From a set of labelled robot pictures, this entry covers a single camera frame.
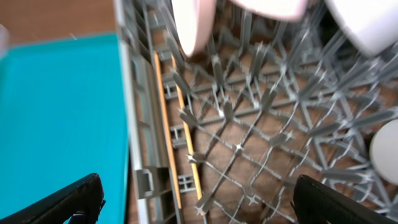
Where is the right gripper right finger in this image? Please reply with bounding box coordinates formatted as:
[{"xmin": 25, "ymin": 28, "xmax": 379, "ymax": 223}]
[{"xmin": 290, "ymin": 175, "xmax": 396, "ymax": 224}]

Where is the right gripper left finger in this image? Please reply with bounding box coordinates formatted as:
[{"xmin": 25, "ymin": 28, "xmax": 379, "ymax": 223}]
[{"xmin": 1, "ymin": 173, "xmax": 106, "ymax": 224}]

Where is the small white cup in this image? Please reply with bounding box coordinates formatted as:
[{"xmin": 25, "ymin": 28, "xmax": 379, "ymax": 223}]
[{"xmin": 369, "ymin": 120, "xmax": 398, "ymax": 185}]

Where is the wooden chopstick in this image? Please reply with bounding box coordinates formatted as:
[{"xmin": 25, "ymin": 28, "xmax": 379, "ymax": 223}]
[
  {"xmin": 172, "ymin": 57, "xmax": 206, "ymax": 217},
  {"xmin": 154, "ymin": 51, "xmax": 182, "ymax": 210}
]

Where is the grey bowl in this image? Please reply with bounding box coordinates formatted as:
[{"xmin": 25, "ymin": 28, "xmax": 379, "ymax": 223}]
[{"xmin": 325, "ymin": 0, "xmax": 397, "ymax": 56}]

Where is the pink bowl with rice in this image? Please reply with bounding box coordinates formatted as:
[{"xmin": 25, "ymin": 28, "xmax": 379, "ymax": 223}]
[{"xmin": 231, "ymin": 0, "xmax": 308, "ymax": 21}]

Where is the large pink plate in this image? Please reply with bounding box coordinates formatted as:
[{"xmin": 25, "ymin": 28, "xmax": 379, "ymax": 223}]
[{"xmin": 172, "ymin": 0, "xmax": 216, "ymax": 57}]

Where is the teal serving tray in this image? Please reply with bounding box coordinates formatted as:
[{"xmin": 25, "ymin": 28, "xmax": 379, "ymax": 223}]
[{"xmin": 1, "ymin": 34, "xmax": 128, "ymax": 223}]

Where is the grey dish rack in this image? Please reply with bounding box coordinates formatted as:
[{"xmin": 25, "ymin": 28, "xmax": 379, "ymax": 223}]
[{"xmin": 115, "ymin": 0, "xmax": 397, "ymax": 223}]

